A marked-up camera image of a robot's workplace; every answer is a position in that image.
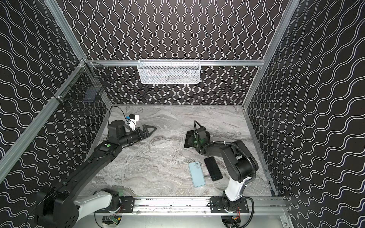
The aluminium corner post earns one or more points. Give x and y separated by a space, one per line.
63 24
279 32

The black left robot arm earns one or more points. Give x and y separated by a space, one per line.
55 206

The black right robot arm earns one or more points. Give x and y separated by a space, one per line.
240 163

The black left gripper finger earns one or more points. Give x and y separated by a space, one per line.
149 131
145 126

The aluminium corner post left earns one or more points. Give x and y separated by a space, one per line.
63 24

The aluminium corner post right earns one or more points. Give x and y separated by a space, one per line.
279 32

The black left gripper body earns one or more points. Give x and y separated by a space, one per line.
141 133

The black smartphone right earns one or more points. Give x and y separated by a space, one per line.
213 169

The aluminium back crossbar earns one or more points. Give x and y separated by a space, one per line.
177 62

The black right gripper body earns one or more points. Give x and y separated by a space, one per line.
192 139

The white wire mesh basket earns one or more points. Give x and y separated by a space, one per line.
169 74

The aluminium left side rail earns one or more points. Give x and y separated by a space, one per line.
21 144

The light blue phone case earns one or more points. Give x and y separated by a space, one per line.
188 140
196 174

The black wire mesh basket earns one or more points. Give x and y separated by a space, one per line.
83 96

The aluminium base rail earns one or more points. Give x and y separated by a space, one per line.
176 206

